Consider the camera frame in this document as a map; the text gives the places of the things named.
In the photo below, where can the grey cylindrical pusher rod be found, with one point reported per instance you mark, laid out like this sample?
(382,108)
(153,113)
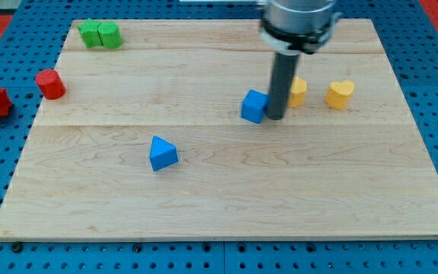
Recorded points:
(282,75)

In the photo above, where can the blue cube block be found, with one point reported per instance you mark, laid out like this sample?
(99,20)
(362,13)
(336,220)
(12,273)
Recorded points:
(253,106)

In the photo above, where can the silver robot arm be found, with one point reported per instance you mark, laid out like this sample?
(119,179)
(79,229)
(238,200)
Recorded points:
(293,27)

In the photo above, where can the yellow hexagon block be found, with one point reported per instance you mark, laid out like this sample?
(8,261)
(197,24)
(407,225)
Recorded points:
(297,93)

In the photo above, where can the yellow heart block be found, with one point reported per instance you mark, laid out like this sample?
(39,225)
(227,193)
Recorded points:
(339,94)

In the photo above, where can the blue triangular prism block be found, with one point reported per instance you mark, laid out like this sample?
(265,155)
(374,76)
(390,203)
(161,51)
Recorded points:
(162,153)

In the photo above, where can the light wooden board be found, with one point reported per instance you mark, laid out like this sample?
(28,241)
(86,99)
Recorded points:
(318,174)

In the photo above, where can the green half-round block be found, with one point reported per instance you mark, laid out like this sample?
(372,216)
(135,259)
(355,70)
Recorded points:
(110,35)

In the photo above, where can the green star block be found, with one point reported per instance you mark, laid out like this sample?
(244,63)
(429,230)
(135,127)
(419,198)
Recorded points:
(88,31)

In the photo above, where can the red cylinder block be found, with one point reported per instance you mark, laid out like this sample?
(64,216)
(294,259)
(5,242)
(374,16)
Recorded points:
(50,84)

